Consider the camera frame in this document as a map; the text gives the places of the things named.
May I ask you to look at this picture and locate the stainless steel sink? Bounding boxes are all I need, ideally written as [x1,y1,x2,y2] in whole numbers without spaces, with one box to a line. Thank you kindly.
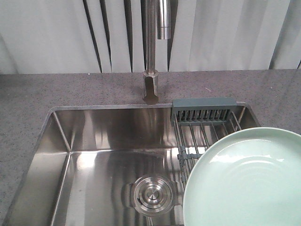
[4,102,260,226]

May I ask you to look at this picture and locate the round metal sink drain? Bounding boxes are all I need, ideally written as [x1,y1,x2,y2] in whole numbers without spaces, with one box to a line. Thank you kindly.
[121,174,182,217]

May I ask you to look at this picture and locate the light green round plate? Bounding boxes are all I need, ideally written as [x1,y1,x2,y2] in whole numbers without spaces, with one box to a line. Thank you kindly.
[183,127,301,226]

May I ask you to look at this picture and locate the grey sink dish rack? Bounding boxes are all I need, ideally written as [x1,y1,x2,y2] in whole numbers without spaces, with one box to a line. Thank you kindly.
[171,97,246,186]

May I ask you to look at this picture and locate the white pleated curtain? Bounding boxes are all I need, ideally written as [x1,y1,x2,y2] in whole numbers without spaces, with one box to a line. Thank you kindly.
[0,0,301,74]

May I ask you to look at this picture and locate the stainless steel faucet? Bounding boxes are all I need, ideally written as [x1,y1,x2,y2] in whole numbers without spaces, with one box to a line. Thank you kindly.
[143,0,171,105]

